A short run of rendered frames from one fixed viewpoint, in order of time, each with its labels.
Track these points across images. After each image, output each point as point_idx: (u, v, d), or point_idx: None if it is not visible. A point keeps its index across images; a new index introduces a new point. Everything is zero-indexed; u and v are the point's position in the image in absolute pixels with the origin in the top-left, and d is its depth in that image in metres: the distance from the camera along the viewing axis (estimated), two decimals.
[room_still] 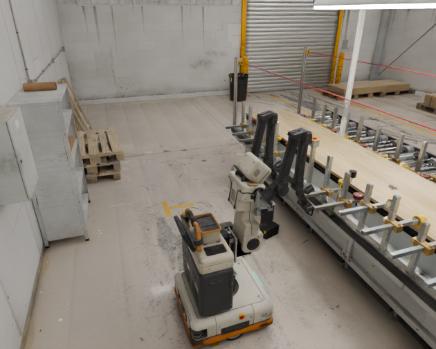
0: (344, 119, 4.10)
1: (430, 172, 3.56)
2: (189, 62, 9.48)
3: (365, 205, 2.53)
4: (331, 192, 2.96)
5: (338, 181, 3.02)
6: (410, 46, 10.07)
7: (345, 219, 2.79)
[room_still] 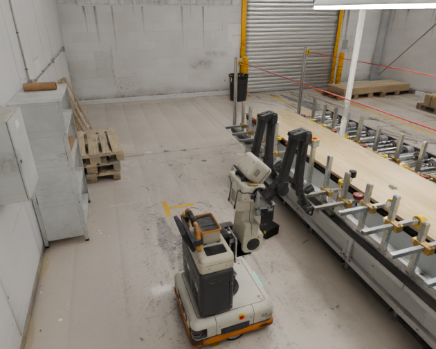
0: (344, 119, 4.10)
1: (430, 172, 3.56)
2: (189, 62, 9.48)
3: (365, 205, 2.53)
4: (331, 192, 2.96)
5: (338, 181, 3.02)
6: (410, 46, 10.07)
7: (345, 219, 2.79)
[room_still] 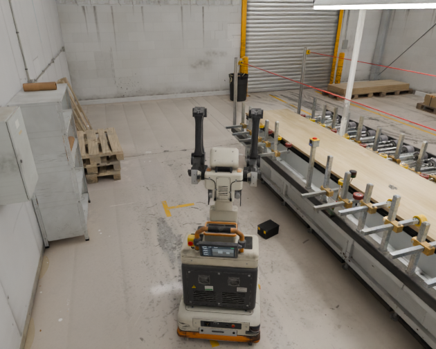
0: (344, 119, 4.10)
1: (430, 172, 3.56)
2: (189, 62, 9.48)
3: (365, 205, 2.53)
4: (331, 192, 2.96)
5: (338, 181, 3.02)
6: (410, 46, 10.07)
7: (345, 219, 2.79)
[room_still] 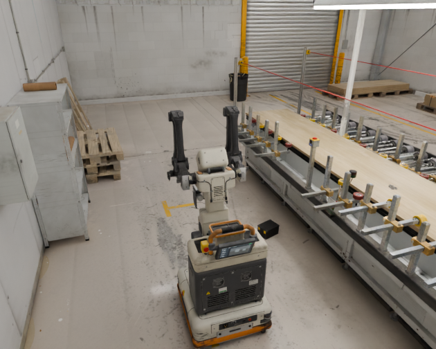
0: (344, 119, 4.10)
1: (430, 172, 3.56)
2: (189, 62, 9.48)
3: (365, 205, 2.53)
4: (331, 192, 2.96)
5: (338, 181, 3.02)
6: (410, 46, 10.07)
7: (345, 219, 2.79)
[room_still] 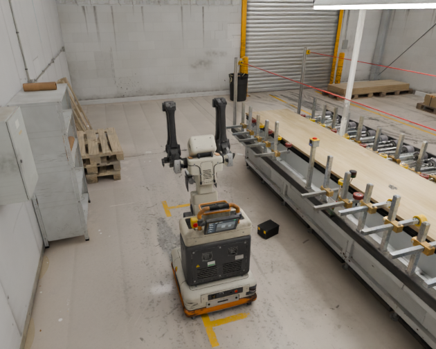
0: (344, 119, 4.10)
1: (430, 172, 3.56)
2: (189, 62, 9.48)
3: (365, 205, 2.53)
4: (331, 192, 2.96)
5: (338, 181, 3.02)
6: (410, 46, 10.07)
7: (345, 219, 2.79)
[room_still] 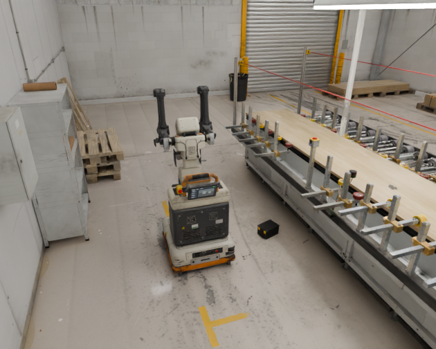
0: (344, 119, 4.10)
1: (430, 172, 3.56)
2: (189, 62, 9.48)
3: (365, 205, 2.53)
4: (331, 192, 2.96)
5: (338, 181, 3.02)
6: (410, 46, 10.07)
7: (345, 219, 2.79)
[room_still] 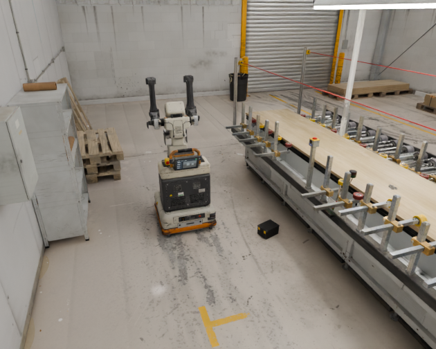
0: (344, 119, 4.10)
1: (430, 172, 3.56)
2: (189, 62, 9.48)
3: (365, 205, 2.53)
4: (331, 192, 2.96)
5: (338, 181, 3.02)
6: (410, 46, 10.07)
7: (345, 219, 2.79)
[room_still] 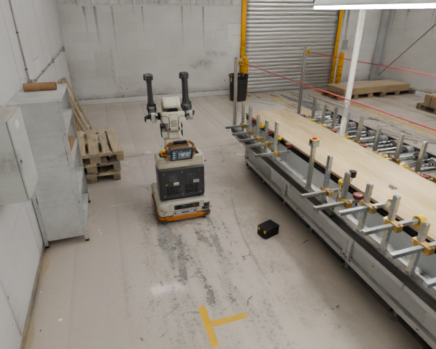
0: (344, 119, 4.10)
1: (430, 172, 3.56)
2: (189, 62, 9.48)
3: (365, 205, 2.53)
4: (331, 192, 2.96)
5: (338, 181, 3.02)
6: (410, 46, 10.07)
7: (345, 219, 2.79)
